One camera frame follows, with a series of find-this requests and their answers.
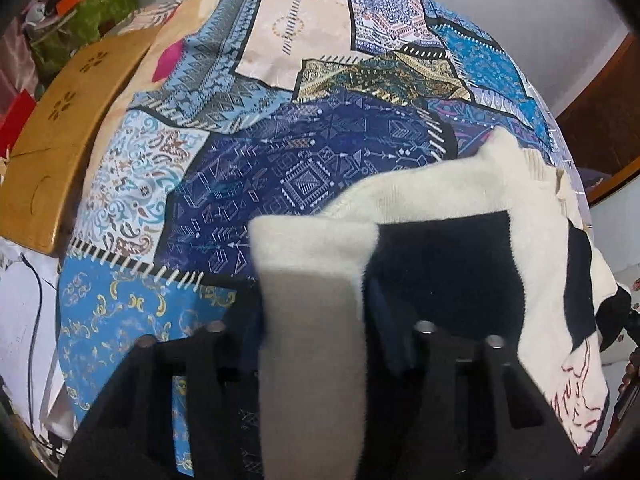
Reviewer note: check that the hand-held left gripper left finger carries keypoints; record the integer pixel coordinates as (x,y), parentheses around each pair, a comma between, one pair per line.
(200,390)

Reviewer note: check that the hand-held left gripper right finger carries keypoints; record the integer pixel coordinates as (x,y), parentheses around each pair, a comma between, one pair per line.
(395,345)

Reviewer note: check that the white and black knit sweater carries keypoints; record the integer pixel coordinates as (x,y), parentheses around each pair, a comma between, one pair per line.
(450,195)

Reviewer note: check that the patchwork printed blanket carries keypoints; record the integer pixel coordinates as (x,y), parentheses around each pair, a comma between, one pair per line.
(280,160)

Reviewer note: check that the brown wooden door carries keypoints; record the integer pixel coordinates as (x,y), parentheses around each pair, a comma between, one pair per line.
(602,115)

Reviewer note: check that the red flat box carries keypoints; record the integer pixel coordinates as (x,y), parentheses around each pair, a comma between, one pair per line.
(17,115)

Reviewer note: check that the striped red curtain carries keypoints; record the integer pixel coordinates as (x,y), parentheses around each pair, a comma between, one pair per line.
(15,60)

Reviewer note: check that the green patterned bag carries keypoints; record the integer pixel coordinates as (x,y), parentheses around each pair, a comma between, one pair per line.
(95,15)

